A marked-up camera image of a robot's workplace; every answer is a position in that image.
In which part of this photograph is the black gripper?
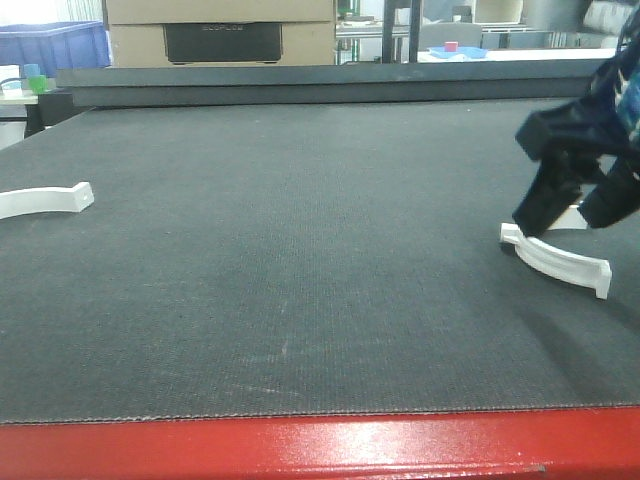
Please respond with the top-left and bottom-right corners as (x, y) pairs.
(513, 29), (639, 237)

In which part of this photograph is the white PVC pipe clamp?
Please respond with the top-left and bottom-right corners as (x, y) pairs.
(1, 182), (95, 220)
(499, 222), (613, 300)

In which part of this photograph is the blue tray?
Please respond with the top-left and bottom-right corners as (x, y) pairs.
(426, 45), (488, 61)

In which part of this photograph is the small red cube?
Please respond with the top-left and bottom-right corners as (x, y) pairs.
(444, 41), (459, 52)

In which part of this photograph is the large cardboard box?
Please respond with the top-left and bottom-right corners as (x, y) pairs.
(106, 1), (336, 68)

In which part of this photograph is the blue crate on side table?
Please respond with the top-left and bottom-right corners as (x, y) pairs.
(1, 21), (111, 78)

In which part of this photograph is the green cup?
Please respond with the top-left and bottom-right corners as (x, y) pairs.
(27, 75), (48, 95)

